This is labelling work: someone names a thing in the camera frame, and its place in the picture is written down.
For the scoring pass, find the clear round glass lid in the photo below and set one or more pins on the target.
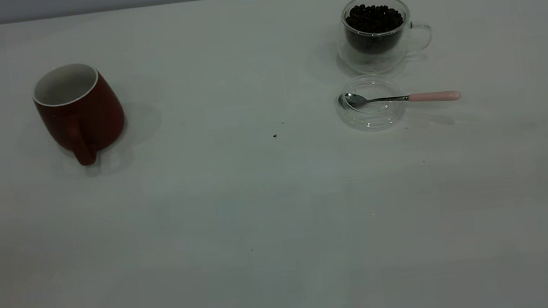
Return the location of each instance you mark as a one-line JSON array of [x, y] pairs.
[[371, 117]]

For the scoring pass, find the dark coffee beans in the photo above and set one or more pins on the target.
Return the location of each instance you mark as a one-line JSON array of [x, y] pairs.
[[374, 21]]

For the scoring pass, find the clear double-wall glass cup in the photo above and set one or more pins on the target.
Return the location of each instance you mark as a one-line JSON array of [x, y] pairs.
[[371, 62]]

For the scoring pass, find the red ceramic mug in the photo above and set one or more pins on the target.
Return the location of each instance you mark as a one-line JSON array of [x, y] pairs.
[[94, 116]]

